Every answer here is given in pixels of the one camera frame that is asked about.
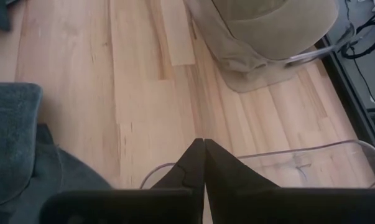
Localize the beige fabric bucket hat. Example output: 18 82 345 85
183 0 340 93

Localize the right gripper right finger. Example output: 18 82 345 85
204 138 280 224

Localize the thick black cable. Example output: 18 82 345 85
340 12 375 60

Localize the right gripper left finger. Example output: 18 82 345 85
150 138 206 224

